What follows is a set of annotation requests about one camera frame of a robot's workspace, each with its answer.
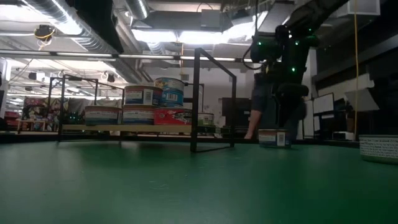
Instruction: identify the blue can red stripe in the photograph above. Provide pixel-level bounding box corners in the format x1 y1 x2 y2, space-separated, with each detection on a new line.
257 128 292 149
83 105 123 126
123 85 164 106
122 104 156 126

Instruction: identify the black background rack frame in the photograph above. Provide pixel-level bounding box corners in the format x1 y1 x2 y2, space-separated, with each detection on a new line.
47 73 126 139

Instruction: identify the green tuna can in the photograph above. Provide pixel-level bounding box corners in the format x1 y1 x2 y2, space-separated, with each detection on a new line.
358 134 398 165
198 112 215 127

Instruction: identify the black wire shelf rack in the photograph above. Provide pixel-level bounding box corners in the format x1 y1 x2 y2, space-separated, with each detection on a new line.
57 47 238 154

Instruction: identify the green table mat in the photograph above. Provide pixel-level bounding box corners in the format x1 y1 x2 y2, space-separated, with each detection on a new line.
0 139 398 224

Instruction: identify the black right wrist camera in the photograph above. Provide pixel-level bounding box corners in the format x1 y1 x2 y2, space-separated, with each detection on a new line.
250 34 280 63

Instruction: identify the person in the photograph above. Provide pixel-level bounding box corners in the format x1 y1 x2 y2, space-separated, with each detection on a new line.
244 70 274 140

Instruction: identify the small white box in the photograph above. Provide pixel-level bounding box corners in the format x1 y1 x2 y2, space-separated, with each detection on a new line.
331 130 356 141

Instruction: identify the white angled board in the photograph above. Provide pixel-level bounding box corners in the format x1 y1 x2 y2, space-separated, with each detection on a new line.
343 88 381 113

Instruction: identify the fluorescent light strip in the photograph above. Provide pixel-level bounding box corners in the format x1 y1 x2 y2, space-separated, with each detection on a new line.
0 49 302 65

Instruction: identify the grey rectangular air duct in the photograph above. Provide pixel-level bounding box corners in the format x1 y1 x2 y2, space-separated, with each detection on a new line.
132 8 234 32

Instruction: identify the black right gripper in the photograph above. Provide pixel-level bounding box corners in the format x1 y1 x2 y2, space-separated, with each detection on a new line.
273 43 312 133

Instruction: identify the red albacore tuna can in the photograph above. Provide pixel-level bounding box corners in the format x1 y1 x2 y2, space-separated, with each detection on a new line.
153 107 193 126

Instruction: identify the black ceiling-mounted device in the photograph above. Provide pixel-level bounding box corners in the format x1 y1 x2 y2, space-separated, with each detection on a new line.
33 24 56 50

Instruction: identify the colourful patterned cloth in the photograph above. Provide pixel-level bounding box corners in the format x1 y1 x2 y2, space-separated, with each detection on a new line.
23 96 69 114

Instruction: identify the black cabinet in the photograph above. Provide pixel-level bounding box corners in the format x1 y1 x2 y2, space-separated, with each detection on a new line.
220 96 253 138

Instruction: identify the silver spiral ventilation duct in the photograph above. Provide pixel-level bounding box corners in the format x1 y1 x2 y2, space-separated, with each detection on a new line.
24 0 116 54

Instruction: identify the white board panel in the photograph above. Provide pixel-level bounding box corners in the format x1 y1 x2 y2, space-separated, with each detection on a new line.
302 92 336 139

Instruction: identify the white hanging cloth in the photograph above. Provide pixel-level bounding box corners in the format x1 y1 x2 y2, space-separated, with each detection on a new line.
95 98 123 107

